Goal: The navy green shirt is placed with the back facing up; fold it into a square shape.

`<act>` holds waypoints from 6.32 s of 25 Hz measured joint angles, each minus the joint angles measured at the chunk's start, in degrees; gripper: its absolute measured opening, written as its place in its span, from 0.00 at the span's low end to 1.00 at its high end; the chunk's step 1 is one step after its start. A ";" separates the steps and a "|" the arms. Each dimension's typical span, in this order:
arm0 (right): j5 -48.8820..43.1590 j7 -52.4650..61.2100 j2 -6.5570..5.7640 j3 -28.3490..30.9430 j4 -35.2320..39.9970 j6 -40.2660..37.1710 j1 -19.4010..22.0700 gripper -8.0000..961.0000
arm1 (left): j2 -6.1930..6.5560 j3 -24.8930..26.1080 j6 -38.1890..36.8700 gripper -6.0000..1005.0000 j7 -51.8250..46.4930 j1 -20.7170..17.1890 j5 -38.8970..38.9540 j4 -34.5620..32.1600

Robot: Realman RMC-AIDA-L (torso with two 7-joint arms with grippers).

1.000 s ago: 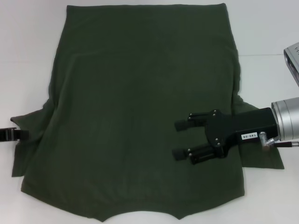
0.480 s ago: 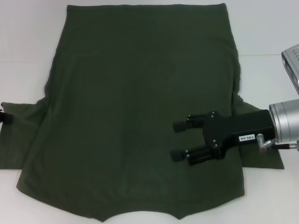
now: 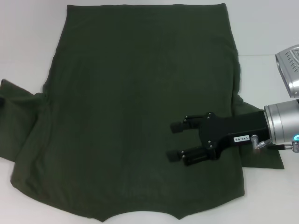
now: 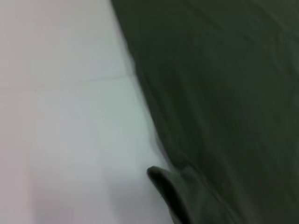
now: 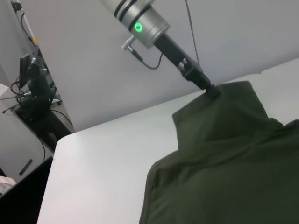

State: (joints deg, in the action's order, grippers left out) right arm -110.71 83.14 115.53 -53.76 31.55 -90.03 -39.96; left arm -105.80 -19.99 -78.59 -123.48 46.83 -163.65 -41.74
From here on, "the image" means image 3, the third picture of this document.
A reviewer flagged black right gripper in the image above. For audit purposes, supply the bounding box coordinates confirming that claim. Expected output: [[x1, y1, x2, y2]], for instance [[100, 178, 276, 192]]
[[166, 110, 269, 168]]

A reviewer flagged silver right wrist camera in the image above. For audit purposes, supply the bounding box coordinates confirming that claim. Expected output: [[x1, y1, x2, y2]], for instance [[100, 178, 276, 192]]
[[275, 44, 299, 99]]

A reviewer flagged silver right elbow connector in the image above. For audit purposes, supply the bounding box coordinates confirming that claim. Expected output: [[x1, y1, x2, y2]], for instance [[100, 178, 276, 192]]
[[250, 133, 272, 153]]

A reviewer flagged dark green shirt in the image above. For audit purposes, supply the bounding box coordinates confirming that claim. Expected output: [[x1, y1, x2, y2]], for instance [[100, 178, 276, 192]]
[[0, 2, 285, 224]]

